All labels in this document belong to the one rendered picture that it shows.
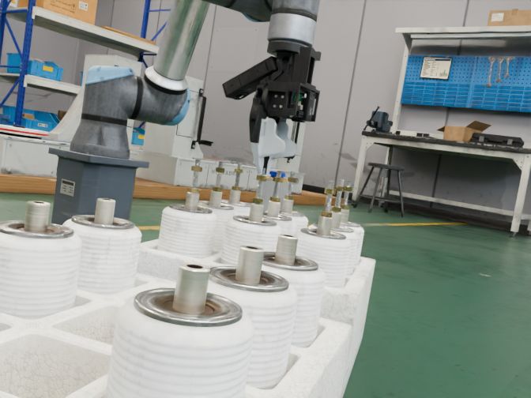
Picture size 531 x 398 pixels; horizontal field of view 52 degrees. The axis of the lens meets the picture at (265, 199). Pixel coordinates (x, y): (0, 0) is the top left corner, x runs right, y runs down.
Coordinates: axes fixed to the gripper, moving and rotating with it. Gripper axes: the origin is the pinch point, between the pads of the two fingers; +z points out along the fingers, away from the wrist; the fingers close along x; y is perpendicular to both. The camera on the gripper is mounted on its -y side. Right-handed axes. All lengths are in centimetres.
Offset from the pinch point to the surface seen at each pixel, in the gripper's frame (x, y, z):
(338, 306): -2.6, 19.1, 18.7
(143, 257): -11.8, -12.2, 17.6
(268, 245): -1.8, 5.0, 12.6
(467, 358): 46, 31, 35
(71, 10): 299, -446, -119
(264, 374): -39, 28, 16
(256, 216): -0.9, 1.4, 8.5
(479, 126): 472, -62, -60
